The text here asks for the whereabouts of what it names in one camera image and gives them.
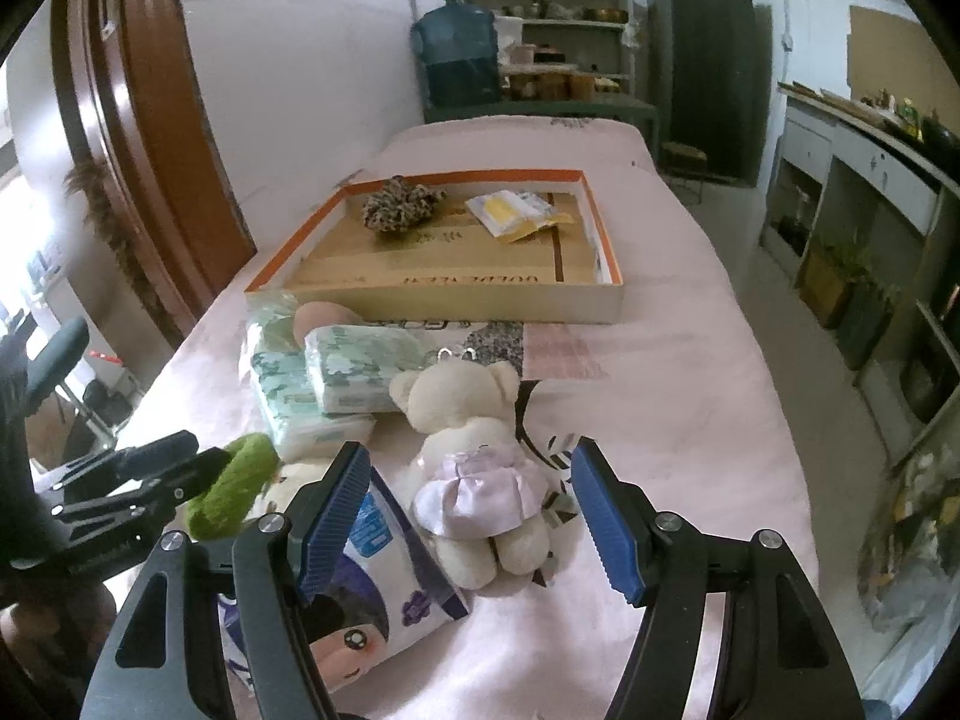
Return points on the cream teddy bear lilac dress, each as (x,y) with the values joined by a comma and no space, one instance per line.
(457,405)

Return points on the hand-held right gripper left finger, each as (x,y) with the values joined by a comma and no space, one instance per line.
(334,525)

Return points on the dried plant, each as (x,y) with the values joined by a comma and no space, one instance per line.
(101,202)

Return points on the blue water jug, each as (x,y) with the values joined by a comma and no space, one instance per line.
(454,52)

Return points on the yellow white packet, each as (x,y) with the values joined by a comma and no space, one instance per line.
(502,211)

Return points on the grey office chair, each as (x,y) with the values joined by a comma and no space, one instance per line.
(64,349)

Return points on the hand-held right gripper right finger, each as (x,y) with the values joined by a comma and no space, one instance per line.
(604,525)

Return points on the green tissue pack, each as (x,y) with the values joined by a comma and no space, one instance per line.
(289,405)
(270,319)
(360,367)

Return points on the cardboard sheet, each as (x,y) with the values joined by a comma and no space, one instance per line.
(892,52)

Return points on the colourful printed board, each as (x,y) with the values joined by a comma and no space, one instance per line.
(907,540)

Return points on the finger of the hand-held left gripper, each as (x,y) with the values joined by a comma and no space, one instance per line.
(157,457)
(127,517)

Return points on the orange-rimmed cardboard box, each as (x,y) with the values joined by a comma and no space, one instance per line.
(450,262)

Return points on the green shelf unit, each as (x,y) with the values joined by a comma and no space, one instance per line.
(600,109)

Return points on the dark tall cabinet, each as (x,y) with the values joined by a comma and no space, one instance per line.
(705,67)

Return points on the brown patterned scrunchie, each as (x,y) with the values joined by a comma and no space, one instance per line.
(397,202)

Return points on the white counter cabinet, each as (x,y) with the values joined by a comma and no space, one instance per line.
(892,172)

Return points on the person's left forearm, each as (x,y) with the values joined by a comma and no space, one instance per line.
(45,630)

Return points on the small round stool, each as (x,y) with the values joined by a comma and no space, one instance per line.
(684,154)

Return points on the brown wooden door frame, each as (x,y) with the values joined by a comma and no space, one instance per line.
(157,90)

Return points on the pink soft toy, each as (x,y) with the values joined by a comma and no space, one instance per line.
(319,319)

